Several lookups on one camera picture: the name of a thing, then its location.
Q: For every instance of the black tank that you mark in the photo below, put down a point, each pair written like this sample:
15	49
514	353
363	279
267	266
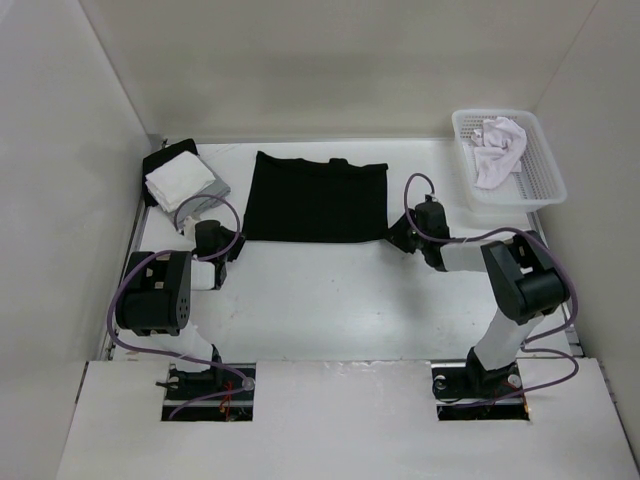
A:
158	159
297	200

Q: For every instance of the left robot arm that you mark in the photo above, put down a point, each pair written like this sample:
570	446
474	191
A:
156	302

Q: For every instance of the crumpled white tank top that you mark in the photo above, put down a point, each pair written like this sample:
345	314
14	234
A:
499	145

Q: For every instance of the white perforated plastic basket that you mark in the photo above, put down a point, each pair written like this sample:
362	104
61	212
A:
539	184

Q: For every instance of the folded grey tank top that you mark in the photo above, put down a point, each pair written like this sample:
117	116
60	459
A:
209	197

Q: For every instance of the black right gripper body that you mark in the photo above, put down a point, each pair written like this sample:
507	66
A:
404	237

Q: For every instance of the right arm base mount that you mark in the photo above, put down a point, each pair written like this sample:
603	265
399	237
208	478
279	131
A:
464	396

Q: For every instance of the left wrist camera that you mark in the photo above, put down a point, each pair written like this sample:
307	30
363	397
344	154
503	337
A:
189	228

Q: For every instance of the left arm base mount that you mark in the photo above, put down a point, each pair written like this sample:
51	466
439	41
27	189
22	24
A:
208	396

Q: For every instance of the folded black tank top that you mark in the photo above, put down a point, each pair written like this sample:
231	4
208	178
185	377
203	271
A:
158	159

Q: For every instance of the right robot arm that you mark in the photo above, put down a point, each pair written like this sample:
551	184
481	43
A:
526	279

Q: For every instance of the folded white tank top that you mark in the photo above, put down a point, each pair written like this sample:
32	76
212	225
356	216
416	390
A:
180	178

